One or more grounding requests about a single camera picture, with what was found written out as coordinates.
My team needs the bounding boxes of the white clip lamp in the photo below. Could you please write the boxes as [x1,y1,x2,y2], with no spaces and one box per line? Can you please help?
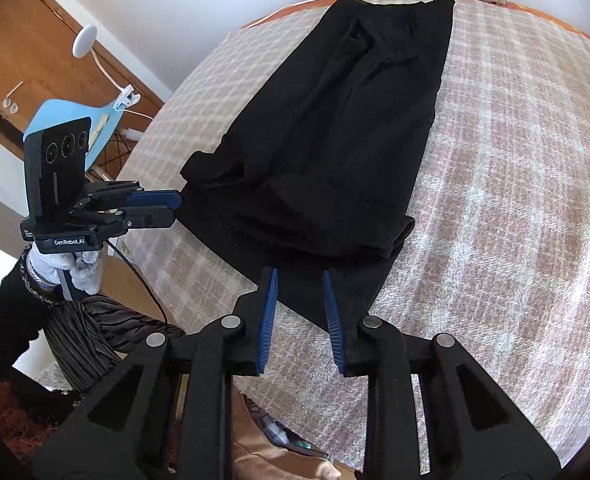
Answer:
[72,27,140,113]

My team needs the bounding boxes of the wooden door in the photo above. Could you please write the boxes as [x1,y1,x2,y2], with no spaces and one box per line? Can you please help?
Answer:
[0,0,173,148]

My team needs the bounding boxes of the black cable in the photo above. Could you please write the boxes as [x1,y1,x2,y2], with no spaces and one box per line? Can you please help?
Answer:
[105,237,171,326]

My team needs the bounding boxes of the person's left forearm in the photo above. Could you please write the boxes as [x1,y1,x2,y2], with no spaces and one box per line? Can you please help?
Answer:
[0,250,66,376]

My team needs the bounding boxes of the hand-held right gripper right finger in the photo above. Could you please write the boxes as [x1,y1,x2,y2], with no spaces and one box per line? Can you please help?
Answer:
[322,268,561,480]

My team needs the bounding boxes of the person's left hand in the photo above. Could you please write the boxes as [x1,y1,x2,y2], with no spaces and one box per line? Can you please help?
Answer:
[27,246,103,296]

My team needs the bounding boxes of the person's striped grey skirt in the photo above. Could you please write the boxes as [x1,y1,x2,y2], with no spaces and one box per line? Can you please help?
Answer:
[45,292,188,396]

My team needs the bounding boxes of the pink plaid blanket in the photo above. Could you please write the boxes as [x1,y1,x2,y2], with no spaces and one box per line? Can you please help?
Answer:
[110,0,590,466]

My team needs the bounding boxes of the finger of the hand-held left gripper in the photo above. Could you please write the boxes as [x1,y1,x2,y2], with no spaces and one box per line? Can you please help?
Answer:
[82,180,182,209]
[75,207,177,228]

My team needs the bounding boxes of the light blue chair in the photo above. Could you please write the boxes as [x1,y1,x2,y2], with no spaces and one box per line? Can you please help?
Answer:
[23,99,138,181]

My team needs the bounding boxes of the orange tablecloth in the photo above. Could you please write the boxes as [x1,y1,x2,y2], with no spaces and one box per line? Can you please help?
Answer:
[240,0,590,53]

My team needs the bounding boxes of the black t-shirt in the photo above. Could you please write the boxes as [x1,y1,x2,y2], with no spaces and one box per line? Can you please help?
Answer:
[177,0,457,333]

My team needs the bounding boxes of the tan cloth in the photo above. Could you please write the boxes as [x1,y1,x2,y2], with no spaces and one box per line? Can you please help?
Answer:
[232,395,361,480]

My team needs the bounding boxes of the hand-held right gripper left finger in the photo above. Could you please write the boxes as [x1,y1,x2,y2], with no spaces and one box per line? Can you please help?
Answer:
[32,266,280,480]

